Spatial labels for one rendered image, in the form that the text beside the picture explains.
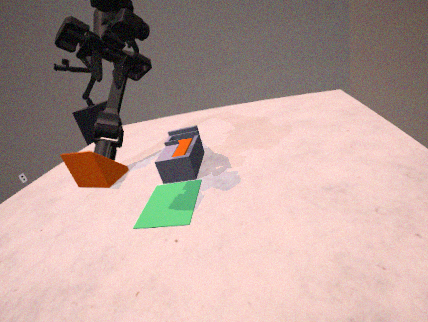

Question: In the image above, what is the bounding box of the orange l-shaped part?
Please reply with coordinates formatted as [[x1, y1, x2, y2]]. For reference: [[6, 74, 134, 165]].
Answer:
[[172, 138, 192, 157]]

